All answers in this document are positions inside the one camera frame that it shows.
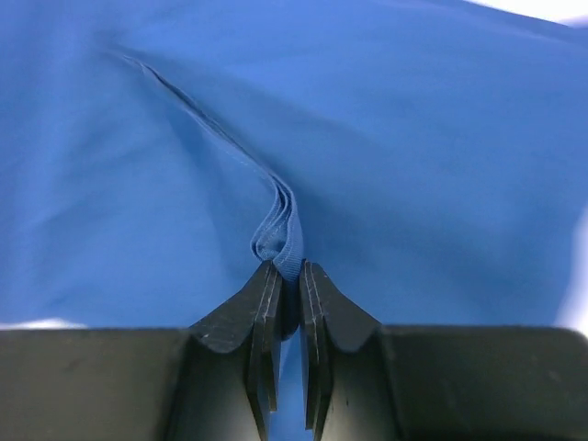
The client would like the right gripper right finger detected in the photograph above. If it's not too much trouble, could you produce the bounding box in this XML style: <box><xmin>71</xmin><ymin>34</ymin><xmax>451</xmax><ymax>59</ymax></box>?
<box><xmin>300</xmin><ymin>262</ymin><xmax>587</xmax><ymax>441</ymax></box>

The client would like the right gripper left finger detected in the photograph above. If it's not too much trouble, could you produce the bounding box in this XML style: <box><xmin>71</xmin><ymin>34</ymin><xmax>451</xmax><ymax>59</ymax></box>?
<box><xmin>1</xmin><ymin>263</ymin><xmax>283</xmax><ymax>441</ymax></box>

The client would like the blue surgical wrap cloth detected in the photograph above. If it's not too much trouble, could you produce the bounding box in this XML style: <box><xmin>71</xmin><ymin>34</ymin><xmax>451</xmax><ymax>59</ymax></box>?
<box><xmin>1</xmin><ymin>1</ymin><xmax>587</xmax><ymax>440</ymax></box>

